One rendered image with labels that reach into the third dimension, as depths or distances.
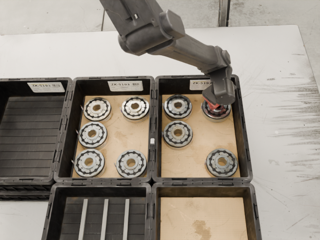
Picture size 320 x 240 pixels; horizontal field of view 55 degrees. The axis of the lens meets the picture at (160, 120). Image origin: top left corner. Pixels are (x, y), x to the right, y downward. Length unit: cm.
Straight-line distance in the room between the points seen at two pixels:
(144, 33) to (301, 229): 88
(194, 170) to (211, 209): 14
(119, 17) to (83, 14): 233
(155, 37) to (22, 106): 85
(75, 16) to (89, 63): 140
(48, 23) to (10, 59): 127
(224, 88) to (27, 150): 72
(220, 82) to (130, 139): 39
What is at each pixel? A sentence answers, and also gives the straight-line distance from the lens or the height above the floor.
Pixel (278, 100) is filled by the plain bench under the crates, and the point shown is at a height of 70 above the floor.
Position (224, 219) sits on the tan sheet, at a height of 83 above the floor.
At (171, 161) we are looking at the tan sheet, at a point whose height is 83.
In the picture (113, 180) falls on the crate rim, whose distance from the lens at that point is 95.
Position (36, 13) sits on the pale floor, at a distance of 305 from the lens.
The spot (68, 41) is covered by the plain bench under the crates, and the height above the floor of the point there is 70.
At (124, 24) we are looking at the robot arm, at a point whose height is 143.
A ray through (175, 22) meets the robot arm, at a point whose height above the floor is 142.
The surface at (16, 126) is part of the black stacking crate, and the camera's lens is 127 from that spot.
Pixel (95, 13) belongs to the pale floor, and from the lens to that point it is 287.
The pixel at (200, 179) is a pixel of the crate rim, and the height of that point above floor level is 93.
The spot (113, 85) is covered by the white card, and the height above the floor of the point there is 90.
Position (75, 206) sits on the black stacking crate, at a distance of 106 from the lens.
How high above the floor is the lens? 181
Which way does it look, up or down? 60 degrees down
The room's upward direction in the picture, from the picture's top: 5 degrees counter-clockwise
